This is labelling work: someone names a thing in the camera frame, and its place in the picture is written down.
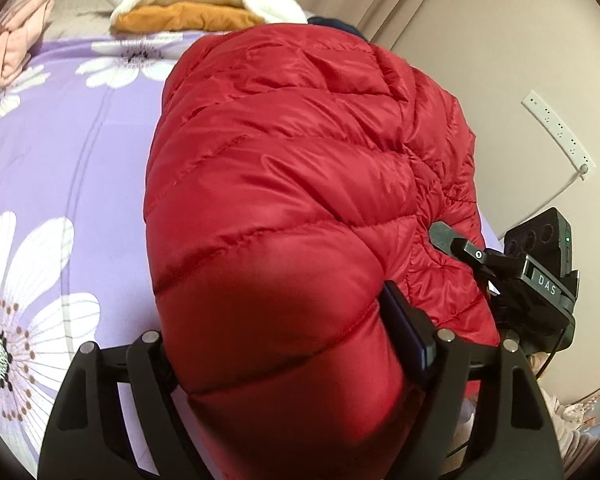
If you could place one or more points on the white power strip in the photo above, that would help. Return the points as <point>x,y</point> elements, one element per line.
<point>560,132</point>

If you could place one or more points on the navy blue garment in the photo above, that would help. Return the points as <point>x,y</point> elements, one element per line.
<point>340,25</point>

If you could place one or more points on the grey blanket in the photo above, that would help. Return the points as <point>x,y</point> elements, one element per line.
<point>80,10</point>

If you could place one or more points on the purple floral bedsheet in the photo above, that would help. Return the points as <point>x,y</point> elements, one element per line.
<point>80,160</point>

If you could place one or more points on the red puffer jacket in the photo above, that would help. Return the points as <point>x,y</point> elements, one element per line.
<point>290,185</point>

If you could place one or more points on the orange folded garment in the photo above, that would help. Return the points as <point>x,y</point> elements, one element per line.
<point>190,17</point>

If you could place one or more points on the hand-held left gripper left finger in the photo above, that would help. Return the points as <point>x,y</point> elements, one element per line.
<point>150,355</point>

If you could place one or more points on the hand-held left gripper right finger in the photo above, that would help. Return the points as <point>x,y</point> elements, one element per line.
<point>405,330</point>

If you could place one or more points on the pink garment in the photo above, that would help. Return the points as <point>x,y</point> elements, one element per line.
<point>15,40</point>

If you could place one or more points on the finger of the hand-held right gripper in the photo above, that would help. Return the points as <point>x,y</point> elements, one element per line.
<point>472,254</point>

